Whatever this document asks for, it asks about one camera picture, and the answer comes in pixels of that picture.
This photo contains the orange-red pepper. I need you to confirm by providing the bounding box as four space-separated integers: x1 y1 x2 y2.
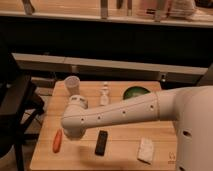
52 129 62 153

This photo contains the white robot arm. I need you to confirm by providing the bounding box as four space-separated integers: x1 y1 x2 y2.
61 86 213 171

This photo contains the green ceramic bowl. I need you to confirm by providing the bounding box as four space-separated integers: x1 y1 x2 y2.
123 86 149 100

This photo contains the small white bottle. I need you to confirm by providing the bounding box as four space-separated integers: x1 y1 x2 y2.
100 82 110 106

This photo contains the white paper cup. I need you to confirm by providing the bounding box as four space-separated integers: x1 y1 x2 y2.
64 76 80 96

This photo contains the black rectangular remote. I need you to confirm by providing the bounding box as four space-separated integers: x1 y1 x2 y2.
95 131 108 156

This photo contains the white crumpled cloth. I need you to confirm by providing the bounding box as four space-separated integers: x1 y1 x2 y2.
137 138 154 164

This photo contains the black chair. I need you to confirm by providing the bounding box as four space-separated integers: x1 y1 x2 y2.
0 53 44 171

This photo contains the grey metal rail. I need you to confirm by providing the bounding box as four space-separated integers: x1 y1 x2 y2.
13 53 208 83

